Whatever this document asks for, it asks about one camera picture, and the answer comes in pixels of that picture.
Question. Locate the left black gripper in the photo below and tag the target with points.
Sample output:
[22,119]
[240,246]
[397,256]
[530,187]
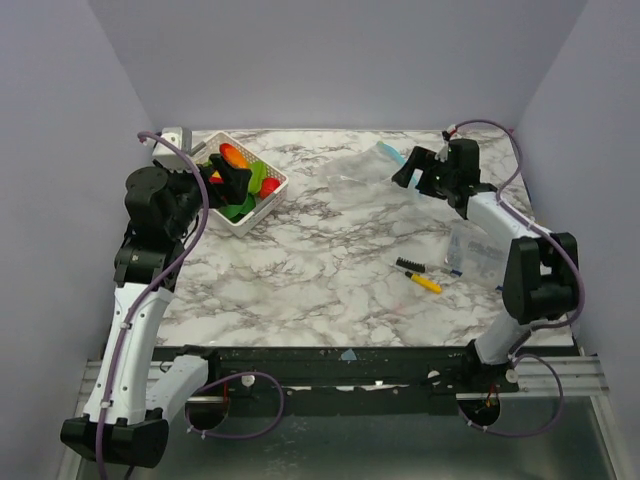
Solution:
[234,191]

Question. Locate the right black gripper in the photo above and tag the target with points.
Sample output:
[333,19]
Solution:
[428,171]

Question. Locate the clear zip top bag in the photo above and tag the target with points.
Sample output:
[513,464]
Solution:
[365,179]

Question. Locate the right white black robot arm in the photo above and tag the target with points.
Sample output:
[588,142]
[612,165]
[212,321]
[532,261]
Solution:
[541,280]

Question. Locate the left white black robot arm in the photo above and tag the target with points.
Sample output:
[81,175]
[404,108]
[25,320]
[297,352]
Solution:
[124,422]

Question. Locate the orange red toy mango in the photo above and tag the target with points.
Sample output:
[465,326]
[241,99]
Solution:
[233,156]

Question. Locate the green toy leaf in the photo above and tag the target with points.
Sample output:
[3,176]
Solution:
[231,212]
[259,173]

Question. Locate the white plastic basket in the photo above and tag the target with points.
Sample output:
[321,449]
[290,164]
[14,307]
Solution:
[210,142]

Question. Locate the black comb strip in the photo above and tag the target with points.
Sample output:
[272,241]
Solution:
[410,265]

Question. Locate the clear plastic screw box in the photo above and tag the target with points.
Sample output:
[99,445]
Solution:
[477,256]

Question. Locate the yellow black utility knife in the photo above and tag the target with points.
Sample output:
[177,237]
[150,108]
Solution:
[424,282]

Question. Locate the small blue tipped pen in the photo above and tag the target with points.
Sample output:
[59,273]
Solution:
[453,272]

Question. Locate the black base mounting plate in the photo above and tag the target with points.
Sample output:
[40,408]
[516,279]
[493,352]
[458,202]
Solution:
[346,381]

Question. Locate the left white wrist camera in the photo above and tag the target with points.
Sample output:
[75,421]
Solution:
[178,137]

